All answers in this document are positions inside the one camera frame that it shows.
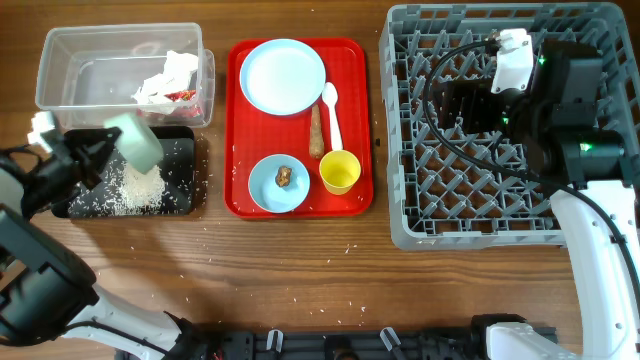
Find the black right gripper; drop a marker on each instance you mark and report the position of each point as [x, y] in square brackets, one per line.
[475, 94]

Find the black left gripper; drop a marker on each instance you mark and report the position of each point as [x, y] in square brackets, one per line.
[77, 154]

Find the light green rice bowl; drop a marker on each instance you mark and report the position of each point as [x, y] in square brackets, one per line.
[138, 145]

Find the pile of white rice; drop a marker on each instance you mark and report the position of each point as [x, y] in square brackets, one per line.
[138, 193]

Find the white tissue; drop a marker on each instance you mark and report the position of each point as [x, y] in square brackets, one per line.
[177, 74]

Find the red snack wrapper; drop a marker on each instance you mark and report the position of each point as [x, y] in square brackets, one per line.
[167, 104]

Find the white plastic spoon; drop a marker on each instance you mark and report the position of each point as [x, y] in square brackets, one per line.
[329, 97]

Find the yellow plastic cup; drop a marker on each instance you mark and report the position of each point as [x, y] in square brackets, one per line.
[339, 171]

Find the brown food scrap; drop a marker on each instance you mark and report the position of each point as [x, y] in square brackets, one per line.
[283, 176]

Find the small light blue plate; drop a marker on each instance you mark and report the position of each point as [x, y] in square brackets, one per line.
[267, 195]

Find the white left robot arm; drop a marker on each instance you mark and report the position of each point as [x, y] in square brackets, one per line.
[49, 292]

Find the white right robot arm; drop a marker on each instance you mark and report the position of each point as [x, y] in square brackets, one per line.
[545, 98]

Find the grey dishwasher rack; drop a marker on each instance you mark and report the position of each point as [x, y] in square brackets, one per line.
[438, 198]

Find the black food waste tray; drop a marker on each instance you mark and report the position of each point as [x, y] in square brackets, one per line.
[177, 170]

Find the clear plastic waste bin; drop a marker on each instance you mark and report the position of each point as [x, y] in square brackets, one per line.
[89, 74]

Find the red plastic tray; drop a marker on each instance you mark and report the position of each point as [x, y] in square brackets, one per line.
[252, 135]

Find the large light blue plate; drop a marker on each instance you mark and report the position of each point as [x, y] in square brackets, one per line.
[282, 77]

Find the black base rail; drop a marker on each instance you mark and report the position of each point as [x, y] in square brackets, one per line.
[438, 343]

